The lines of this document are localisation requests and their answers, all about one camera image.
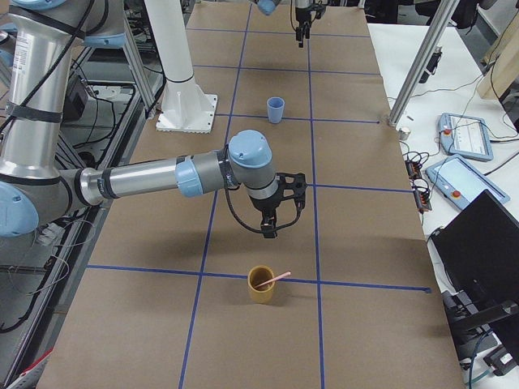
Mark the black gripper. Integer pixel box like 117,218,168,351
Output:
251,195,280,238
295,6,312,48

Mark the light blue plastic cup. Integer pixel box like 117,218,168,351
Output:
267,96,285,124

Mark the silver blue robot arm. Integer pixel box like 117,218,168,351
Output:
1,1,282,237
252,0,328,49

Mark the yellow bamboo cup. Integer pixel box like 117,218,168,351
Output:
247,266,275,304

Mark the pink chopstick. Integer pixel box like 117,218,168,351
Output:
255,271,291,290

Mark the orange black usb hub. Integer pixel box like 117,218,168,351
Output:
411,179,432,214
403,152,430,179

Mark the far teach pendant tablet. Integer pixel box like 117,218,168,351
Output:
438,113,494,161

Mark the teach pendant tablet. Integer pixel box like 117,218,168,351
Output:
438,113,494,161
426,155,510,210

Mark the near teach pendant tablet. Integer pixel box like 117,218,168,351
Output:
426,155,510,210

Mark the black laptop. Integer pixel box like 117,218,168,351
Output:
432,190,518,309

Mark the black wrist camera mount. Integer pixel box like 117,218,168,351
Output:
277,173,307,211

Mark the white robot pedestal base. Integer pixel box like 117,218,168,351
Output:
145,0,218,134

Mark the aluminium frame post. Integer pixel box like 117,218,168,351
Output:
388,0,459,127

